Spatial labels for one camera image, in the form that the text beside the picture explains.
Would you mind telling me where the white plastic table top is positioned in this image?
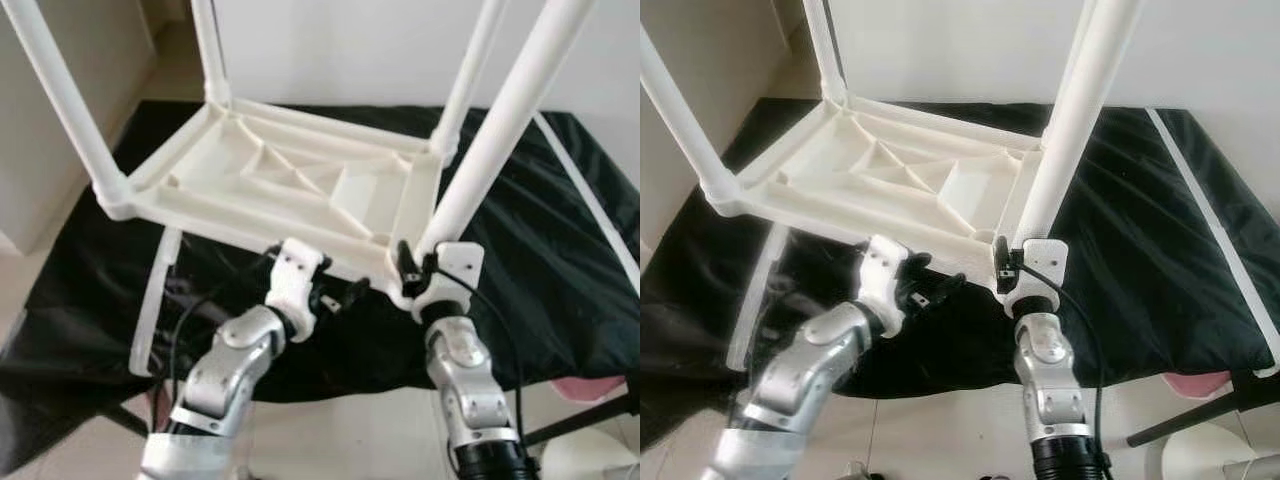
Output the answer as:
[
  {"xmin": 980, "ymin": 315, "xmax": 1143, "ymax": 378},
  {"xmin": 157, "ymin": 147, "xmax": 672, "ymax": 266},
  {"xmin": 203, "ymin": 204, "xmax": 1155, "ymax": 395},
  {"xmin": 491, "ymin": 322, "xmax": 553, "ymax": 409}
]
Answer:
[
  {"xmin": 95, "ymin": 98, "xmax": 461, "ymax": 301},
  {"xmin": 705, "ymin": 95, "xmax": 1046, "ymax": 291}
]

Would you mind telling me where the black table cover sheet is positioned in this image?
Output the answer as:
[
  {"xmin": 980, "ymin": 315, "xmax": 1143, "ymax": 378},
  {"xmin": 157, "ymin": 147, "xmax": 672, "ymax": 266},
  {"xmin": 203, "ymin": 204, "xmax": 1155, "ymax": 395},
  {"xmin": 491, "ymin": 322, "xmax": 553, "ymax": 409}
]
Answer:
[
  {"xmin": 0, "ymin": 100, "xmax": 641, "ymax": 471},
  {"xmin": 640, "ymin": 98, "xmax": 1280, "ymax": 451}
]

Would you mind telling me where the white tape strip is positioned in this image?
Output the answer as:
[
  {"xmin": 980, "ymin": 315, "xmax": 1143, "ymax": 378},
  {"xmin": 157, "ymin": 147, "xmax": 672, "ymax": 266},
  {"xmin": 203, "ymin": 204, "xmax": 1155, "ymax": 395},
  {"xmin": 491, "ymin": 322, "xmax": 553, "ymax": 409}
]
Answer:
[
  {"xmin": 128, "ymin": 228, "xmax": 184, "ymax": 379},
  {"xmin": 725, "ymin": 225, "xmax": 791, "ymax": 371},
  {"xmin": 535, "ymin": 112, "xmax": 641, "ymax": 296},
  {"xmin": 1145, "ymin": 108, "xmax": 1280, "ymax": 379}
]

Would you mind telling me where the pink plastic object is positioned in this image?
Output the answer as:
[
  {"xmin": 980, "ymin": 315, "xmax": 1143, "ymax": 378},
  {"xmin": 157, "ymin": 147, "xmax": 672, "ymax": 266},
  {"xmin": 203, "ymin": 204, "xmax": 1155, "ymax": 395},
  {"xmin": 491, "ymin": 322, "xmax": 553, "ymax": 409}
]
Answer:
[
  {"xmin": 1162, "ymin": 370, "xmax": 1233, "ymax": 399},
  {"xmin": 555, "ymin": 375, "xmax": 626, "ymax": 401}
]

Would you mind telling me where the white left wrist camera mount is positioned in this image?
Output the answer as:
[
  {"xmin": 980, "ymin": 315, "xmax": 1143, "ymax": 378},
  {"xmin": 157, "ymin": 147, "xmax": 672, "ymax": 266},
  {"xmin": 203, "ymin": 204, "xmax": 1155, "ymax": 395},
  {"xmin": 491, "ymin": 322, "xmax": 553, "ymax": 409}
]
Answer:
[
  {"xmin": 858, "ymin": 235, "xmax": 911, "ymax": 336},
  {"xmin": 265, "ymin": 238, "xmax": 326, "ymax": 343}
]

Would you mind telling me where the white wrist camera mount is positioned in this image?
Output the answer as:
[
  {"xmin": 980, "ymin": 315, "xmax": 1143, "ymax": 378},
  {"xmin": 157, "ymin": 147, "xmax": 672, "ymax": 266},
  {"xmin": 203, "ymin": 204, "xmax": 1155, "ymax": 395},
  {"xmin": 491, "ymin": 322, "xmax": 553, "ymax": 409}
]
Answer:
[
  {"xmin": 1005, "ymin": 238, "xmax": 1069, "ymax": 319},
  {"xmin": 858, "ymin": 235, "xmax": 911, "ymax": 336},
  {"xmin": 412, "ymin": 242, "xmax": 486, "ymax": 326},
  {"xmin": 265, "ymin": 238, "xmax": 326, "ymax": 343}
]

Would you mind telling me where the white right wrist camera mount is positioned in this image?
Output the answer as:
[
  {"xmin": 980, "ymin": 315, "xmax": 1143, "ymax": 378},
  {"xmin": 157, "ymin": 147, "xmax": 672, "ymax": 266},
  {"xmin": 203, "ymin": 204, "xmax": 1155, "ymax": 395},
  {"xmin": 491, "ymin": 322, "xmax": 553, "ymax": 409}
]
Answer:
[
  {"xmin": 412, "ymin": 242, "xmax": 486, "ymax": 326},
  {"xmin": 1005, "ymin": 238, "xmax": 1069, "ymax": 319}
]

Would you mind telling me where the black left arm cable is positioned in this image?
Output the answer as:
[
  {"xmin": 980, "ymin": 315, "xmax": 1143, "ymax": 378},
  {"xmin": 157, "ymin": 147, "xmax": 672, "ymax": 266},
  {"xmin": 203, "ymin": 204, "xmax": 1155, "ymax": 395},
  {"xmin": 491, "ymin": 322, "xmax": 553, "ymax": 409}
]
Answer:
[
  {"xmin": 145, "ymin": 250, "xmax": 281, "ymax": 411},
  {"xmin": 740, "ymin": 250, "xmax": 871, "ymax": 401}
]

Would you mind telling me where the black metal table frame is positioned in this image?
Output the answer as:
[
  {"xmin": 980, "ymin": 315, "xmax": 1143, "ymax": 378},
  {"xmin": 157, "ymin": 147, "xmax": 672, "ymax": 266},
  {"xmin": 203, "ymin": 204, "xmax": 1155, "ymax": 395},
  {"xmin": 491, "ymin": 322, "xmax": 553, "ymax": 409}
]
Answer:
[
  {"xmin": 525, "ymin": 390, "xmax": 641, "ymax": 446},
  {"xmin": 1128, "ymin": 370, "xmax": 1280, "ymax": 448}
]

